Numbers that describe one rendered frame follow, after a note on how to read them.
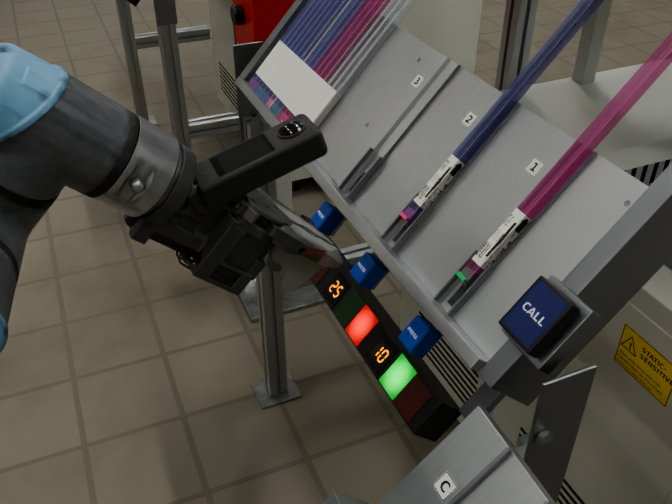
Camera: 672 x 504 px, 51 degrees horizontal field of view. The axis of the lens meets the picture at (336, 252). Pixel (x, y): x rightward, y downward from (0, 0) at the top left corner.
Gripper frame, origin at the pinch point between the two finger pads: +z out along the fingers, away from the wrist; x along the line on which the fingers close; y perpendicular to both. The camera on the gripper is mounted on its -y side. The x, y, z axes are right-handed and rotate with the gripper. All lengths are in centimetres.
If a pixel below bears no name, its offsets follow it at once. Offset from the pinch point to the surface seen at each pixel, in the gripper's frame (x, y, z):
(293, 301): -77, 38, 65
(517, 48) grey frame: -49, -36, 44
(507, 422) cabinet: -10, 14, 62
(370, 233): -1.2, -3.2, 3.1
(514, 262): 13.3, -10.9, 5.3
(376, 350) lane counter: 7.1, 4.8, 6.2
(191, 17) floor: -310, 16, 90
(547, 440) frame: 25.8, -2.3, 7.4
